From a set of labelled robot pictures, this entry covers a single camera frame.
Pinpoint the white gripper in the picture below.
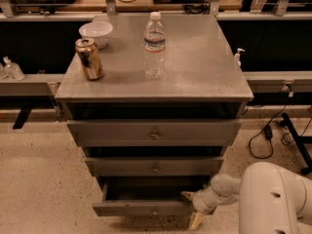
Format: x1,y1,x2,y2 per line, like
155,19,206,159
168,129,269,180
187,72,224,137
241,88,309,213
181,187,219,231

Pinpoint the grey bottom drawer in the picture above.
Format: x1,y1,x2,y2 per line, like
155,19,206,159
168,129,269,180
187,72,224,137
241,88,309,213
93,175,210,216

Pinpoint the grey drawer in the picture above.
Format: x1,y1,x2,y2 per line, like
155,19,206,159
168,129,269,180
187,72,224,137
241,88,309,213
93,175,210,216
85,156,223,176
67,119,242,147

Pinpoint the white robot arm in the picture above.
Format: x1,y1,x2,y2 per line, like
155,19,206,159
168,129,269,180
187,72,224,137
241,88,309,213
181,162,312,234

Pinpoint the grey middle drawer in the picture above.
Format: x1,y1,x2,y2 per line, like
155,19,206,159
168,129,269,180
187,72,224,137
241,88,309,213
85,156,223,176

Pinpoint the grey drawer cabinet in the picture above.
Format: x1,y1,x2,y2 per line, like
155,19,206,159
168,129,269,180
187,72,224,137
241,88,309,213
54,14,254,200

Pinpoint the grey top drawer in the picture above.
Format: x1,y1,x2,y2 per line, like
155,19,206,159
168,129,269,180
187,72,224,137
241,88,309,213
67,119,242,147

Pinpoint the black stand leg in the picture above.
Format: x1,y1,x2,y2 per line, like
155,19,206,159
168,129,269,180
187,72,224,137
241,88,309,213
281,113,312,176

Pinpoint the white pump dispenser bottle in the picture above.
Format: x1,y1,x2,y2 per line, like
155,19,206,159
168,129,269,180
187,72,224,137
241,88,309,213
234,48,245,66

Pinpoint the clear plastic water bottle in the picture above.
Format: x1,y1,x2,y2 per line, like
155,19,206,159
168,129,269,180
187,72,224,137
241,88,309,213
143,12,166,79

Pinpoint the gold soda can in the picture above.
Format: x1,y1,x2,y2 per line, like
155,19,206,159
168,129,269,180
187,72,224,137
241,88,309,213
75,38,104,81

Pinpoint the white bowl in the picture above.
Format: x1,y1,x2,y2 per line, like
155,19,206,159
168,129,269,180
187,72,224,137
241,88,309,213
79,21,113,49

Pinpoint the black floor cable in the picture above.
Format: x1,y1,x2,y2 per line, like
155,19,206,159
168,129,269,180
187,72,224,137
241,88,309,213
248,85,312,160

